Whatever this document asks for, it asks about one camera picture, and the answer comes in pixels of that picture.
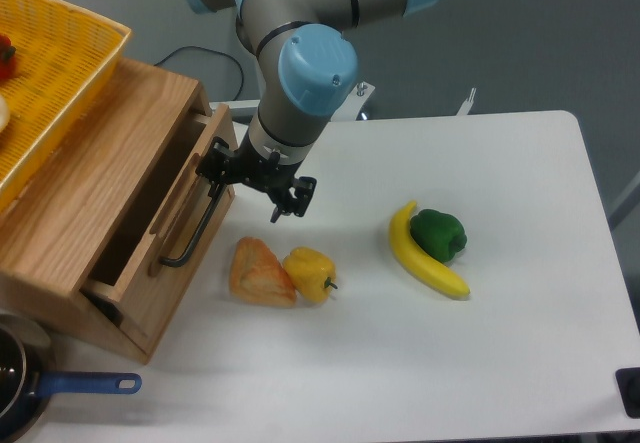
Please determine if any yellow plastic basket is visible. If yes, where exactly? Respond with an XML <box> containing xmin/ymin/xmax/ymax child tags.
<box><xmin>1</xmin><ymin>0</ymin><xmax>131</xmax><ymax>208</ymax></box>

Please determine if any toy croissant bread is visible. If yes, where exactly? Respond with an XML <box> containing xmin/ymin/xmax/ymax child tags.
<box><xmin>229</xmin><ymin>237</ymin><xmax>297</xmax><ymax>308</ymax></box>

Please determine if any wooden top drawer black handle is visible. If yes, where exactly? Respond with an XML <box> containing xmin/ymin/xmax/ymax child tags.
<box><xmin>79</xmin><ymin>103</ymin><xmax>237</xmax><ymax>359</ymax></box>

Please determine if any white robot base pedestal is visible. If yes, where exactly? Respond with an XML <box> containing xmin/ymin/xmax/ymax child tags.
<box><xmin>254</xmin><ymin>59</ymin><xmax>266</xmax><ymax>113</ymax></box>

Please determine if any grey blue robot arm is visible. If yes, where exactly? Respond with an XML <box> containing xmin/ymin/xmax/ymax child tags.
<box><xmin>187</xmin><ymin>0</ymin><xmax>438</xmax><ymax>217</ymax></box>

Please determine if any wooden drawer cabinet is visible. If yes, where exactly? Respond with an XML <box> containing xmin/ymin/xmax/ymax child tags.
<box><xmin>1</xmin><ymin>60</ymin><xmax>217</xmax><ymax>359</ymax></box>

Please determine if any blue handled frying pan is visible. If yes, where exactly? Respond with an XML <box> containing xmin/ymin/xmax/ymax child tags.
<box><xmin>1</xmin><ymin>314</ymin><xmax>142</xmax><ymax>442</ymax></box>

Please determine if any yellow toy bell pepper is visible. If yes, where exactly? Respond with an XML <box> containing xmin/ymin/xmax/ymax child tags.
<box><xmin>283</xmin><ymin>247</ymin><xmax>337</xmax><ymax>304</ymax></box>

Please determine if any red toy pepper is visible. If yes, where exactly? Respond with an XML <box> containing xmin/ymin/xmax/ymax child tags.
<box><xmin>0</xmin><ymin>34</ymin><xmax>17</xmax><ymax>81</ymax></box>

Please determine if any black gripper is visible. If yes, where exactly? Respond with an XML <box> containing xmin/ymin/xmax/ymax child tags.
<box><xmin>196</xmin><ymin>137</ymin><xmax>317</xmax><ymax>223</ymax></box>

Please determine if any white round object in basket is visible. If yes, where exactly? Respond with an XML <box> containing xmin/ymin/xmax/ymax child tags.
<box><xmin>0</xmin><ymin>96</ymin><xmax>11</xmax><ymax>131</ymax></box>

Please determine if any black cable on floor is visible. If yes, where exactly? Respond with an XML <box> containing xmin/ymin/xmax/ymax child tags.
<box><xmin>152</xmin><ymin>45</ymin><xmax>245</xmax><ymax>102</ymax></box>

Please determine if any green toy bell pepper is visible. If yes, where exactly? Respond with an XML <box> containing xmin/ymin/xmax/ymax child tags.
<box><xmin>409</xmin><ymin>209</ymin><xmax>468</xmax><ymax>263</ymax></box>

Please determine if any black device at table edge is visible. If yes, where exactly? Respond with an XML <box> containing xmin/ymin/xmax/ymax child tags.
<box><xmin>615</xmin><ymin>367</ymin><xmax>640</xmax><ymax>419</ymax></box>

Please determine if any yellow toy banana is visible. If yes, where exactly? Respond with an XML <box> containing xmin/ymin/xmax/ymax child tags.
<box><xmin>388</xmin><ymin>200</ymin><xmax>471</xmax><ymax>300</ymax></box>

